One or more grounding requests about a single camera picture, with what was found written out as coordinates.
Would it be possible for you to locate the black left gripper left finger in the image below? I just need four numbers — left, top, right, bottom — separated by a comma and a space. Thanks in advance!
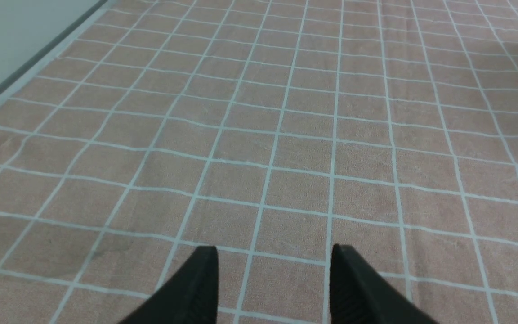
120, 246, 219, 324

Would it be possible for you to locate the pink checkered tablecloth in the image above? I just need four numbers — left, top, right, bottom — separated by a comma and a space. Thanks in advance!
0, 0, 518, 324

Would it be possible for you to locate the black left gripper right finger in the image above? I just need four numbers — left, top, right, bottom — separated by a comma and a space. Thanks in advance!
330, 244, 436, 324

